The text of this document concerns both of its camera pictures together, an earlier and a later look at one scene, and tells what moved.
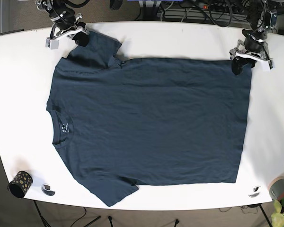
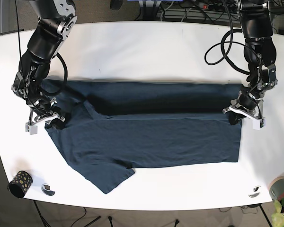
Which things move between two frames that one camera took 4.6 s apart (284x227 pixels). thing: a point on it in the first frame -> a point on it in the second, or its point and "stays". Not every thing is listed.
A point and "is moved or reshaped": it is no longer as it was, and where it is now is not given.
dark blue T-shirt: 120,124 is moved or reshaped
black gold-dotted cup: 20,184 stays
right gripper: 82,39 -> 41,111
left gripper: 254,47 -> 248,104
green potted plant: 283,216 stays
